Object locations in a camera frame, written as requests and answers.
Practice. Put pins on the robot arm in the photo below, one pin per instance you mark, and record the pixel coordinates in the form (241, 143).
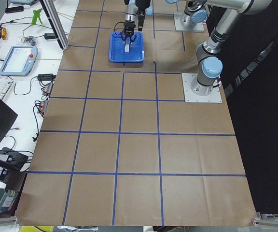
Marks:
(134, 8)
(210, 67)

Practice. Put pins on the black smartphone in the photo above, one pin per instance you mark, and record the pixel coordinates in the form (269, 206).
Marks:
(16, 9)

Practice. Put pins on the white block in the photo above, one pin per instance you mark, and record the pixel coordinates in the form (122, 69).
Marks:
(127, 41)
(127, 47)

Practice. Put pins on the teach pendant tablet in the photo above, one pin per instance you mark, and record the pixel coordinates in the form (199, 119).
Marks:
(19, 61)

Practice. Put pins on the black power adapter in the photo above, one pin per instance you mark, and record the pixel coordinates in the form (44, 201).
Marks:
(49, 36)

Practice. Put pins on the aluminium frame post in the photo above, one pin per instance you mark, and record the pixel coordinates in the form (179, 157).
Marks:
(52, 16)

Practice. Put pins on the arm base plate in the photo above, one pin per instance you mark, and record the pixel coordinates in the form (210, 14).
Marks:
(183, 23)
(196, 93)

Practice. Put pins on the blue plastic tray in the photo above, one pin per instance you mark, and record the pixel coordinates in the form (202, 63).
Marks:
(129, 51)

